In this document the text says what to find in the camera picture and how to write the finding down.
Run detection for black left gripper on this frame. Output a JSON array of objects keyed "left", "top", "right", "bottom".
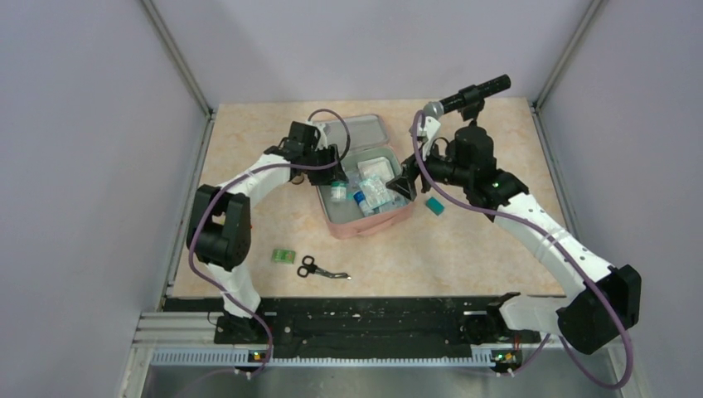
[{"left": 303, "top": 143, "right": 347, "bottom": 186}]

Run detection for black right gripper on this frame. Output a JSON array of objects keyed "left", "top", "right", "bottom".
[{"left": 387, "top": 138, "right": 473, "bottom": 201}]

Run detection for white gauze packet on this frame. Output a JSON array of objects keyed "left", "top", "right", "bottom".
[{"left": 357, "top": 157, "right": 395, "bottom": 182}]

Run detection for pink medicine case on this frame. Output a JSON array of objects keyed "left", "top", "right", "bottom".
[{"left": 318, "top": 114, "right": 414, "bottom": 240}]

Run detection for white blue dropper bottle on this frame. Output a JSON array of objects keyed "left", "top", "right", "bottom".
[{"left": 353, "top": 191, "right": 376, "bottom": 217}]

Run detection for small white capped vial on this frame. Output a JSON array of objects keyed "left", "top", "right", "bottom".
[{"left": 330, "top": 182, "right": 347, "bottom": 203}]

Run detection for black handled scissors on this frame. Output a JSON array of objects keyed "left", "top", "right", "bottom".
[{"left": 297, "top": 255, "right": 352, "bottom": 280}]

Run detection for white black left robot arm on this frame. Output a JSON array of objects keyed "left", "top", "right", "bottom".
[{"left": 186, "top": 122, "right": 351, "bottom": 343}]

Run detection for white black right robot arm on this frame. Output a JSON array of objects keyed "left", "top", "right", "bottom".
[{"left": 387, "top": 120, "right": 642, "bottom": 354}]

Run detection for teal small box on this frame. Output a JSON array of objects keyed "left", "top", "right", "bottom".
[{"left": 425, "top": 197, "right": 445, "bottom": 216}]

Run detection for black microphone on stand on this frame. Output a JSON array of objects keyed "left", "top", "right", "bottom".
[{"left": 423, "top": 74, "right": 511, "bottom": 121}]

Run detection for green small packet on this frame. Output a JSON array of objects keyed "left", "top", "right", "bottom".
[{"left": 271, "top": 249, "right": 296, "bottom": 265}]

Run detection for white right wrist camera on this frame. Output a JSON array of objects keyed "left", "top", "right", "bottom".
[{"left": 410, "top": 116, "right": 442, "bottom": 155}]

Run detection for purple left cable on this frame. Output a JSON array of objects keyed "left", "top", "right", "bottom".
[{"left": 188, "top": 109, "right": 352, "bottom": 380}]

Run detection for purple cable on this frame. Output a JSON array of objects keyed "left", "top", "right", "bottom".
[
  {"left": 410, "top": 109, "right": 633, "bottom": 391},
  {"left": 188, "top": 109, "right": 352, "bottom": 380}
]

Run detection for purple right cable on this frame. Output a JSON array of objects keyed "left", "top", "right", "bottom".
[{"left": 410, "top": 109, "right": 633, "bottom": 391}]

